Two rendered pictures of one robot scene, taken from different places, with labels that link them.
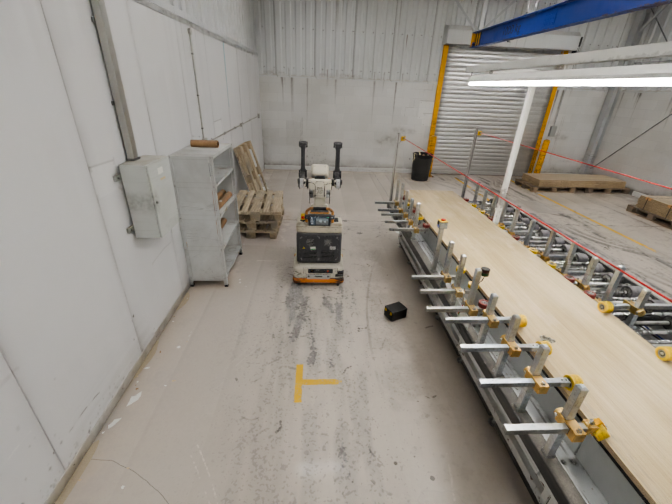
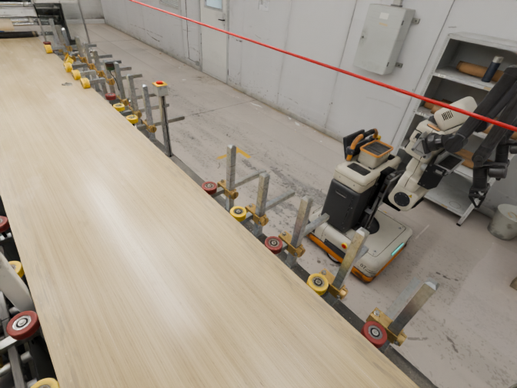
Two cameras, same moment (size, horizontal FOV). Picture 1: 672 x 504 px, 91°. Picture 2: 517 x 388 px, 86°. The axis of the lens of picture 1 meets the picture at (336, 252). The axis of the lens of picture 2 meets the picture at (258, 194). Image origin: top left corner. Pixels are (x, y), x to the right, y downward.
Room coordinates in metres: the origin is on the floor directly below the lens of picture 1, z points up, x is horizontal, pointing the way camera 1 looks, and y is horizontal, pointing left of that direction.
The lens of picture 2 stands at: (4.54, -1.58, 1.83)
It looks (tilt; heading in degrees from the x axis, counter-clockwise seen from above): 39 degrees down; 138
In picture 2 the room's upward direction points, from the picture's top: 7 degrees clockwise
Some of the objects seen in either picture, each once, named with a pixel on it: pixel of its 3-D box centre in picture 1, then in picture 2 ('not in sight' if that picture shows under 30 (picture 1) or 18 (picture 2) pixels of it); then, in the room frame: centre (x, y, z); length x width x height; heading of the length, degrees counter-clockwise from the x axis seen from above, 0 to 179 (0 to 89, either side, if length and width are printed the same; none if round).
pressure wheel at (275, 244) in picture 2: not in sight; (272, 250); (3.98, -0.96, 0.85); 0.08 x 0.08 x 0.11
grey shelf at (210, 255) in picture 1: (211, 213); (461, 133); (3.85, 1.55, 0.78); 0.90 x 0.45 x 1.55; 4
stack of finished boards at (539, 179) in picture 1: (572, 180); not in sight; (8.98, -6.27, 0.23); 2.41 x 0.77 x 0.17; 96
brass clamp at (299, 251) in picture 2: not in sight; (291, 244); (3.99, -0.85, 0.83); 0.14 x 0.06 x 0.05; 4
